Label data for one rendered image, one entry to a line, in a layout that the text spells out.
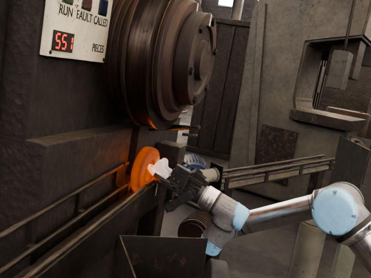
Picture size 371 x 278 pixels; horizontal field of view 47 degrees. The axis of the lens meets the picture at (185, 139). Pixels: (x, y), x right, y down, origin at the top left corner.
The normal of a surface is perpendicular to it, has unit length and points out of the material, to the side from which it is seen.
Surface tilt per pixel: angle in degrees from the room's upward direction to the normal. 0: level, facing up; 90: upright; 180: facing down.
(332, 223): 85
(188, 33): 62
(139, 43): 86
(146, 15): 66
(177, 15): 56
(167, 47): 86
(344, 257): 90
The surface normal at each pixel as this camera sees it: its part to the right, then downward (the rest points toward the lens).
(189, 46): -0.25, -0.11
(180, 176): -0.29, 0.11
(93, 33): 0.94, 0.22
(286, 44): -0.51, 0.06
